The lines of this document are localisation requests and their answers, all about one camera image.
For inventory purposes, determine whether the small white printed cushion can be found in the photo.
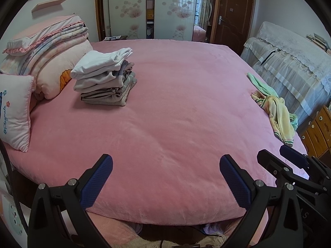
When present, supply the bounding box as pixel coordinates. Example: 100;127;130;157
0;74;36;152

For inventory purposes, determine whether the pink wall shelf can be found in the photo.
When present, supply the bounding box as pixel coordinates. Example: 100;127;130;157
31;0;68;13

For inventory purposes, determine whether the mint green garment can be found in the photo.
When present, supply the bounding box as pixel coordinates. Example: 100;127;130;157
248;72;298;131

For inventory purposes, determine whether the pink bed blanket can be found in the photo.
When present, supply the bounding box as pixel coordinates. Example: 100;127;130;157
5;39;308;225

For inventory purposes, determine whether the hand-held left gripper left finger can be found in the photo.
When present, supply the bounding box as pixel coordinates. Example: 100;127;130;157
27;154;114;248

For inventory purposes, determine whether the pink cloth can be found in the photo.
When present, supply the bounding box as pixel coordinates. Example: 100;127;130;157
86;209;145;241

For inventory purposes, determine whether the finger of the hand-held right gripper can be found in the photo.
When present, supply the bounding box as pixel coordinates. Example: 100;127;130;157
257;148;310;189
280;145;331;184

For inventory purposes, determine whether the white lace covered furniture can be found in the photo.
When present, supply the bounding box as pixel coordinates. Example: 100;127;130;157
240;21;331;135

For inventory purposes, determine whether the wooden drawer cabinet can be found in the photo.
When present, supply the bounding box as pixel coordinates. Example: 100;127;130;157
301;105;331;159

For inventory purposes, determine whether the pale pink folded quilt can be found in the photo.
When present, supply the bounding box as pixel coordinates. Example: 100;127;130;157
35;35;94;100

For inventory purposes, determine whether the yellow knitted sweater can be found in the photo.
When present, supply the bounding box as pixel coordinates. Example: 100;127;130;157
251;90;298;146

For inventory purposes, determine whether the floral sliding door wardrobe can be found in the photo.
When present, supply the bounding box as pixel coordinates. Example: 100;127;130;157
95;0;214;42

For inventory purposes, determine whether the brown wooden door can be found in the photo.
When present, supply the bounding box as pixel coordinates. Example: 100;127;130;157
209;0;256;55

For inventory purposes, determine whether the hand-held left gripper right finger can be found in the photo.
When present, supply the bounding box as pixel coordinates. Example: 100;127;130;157
219;154;305;248

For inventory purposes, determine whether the stack of folded clothes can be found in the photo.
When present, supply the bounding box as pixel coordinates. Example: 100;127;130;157
74;61;137;106

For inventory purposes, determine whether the cream fluffy garment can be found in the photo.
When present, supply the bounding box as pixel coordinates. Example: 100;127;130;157
134;234;228;248

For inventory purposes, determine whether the pastel striped folded blanket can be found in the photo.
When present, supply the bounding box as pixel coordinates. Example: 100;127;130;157
0;26;90;76

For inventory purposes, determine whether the stack of books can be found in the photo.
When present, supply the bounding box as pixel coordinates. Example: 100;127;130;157
306;32;331;55

